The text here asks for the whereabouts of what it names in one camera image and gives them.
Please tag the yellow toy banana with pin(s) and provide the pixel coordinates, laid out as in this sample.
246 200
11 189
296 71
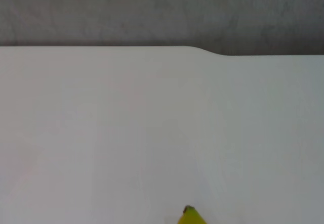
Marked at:
192 217

